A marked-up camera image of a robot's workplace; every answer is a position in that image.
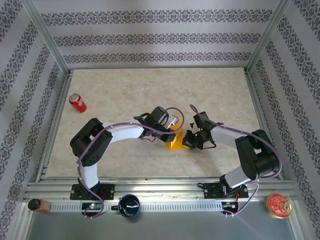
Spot yellow square paper sheet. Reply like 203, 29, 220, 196
165, 114, 191, 152

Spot dark blue mug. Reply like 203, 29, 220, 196
111, 193, 141, 218

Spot red soda can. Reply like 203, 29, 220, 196
68, 93, 88, 115

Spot small circuit board green light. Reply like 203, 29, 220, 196
81, 202, 103, 211

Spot red round tin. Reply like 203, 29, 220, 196
263, 192, 293, 219

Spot orange bottle with black cap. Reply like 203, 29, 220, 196
27, 198, 52, 213

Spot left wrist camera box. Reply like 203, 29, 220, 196
166, 114, 180, 127

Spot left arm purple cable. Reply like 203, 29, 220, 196
76, 107, 185, 220

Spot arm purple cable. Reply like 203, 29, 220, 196
189, 104, 283, 218
76, 107, 185, 220

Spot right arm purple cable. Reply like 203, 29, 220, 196
189, 104, 283, 218

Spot aluminium table edge rail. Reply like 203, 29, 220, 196
23, 177, 298, 203

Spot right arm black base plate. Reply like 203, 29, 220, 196
202, 182, 250, 200

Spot grey slotted cable duct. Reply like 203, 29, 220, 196
49, 201, 224, 213

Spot aluminium side rail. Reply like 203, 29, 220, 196
243, 68, 285, 181
36, 69, 75, 183

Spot small circuit board red wires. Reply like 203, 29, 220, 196
222, 201, 240, 210

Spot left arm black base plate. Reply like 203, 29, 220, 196
69, 183, 116, 201

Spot aluminium frame post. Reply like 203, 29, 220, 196
245, 0, 294, 75
22, 0, 71, 76

